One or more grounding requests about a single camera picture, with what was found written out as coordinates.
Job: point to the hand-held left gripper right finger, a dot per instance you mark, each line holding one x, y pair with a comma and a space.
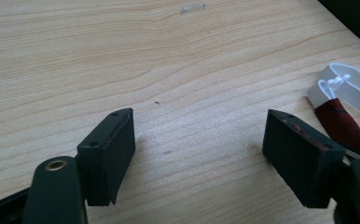
299, 161

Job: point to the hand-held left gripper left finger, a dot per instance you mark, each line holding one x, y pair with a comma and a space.
106, 161

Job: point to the white plastic tool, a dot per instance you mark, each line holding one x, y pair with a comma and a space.
352, 90

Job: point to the black object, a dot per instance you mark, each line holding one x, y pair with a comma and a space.
353, 17

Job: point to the clear tape piece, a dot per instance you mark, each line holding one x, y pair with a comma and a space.
192, 7

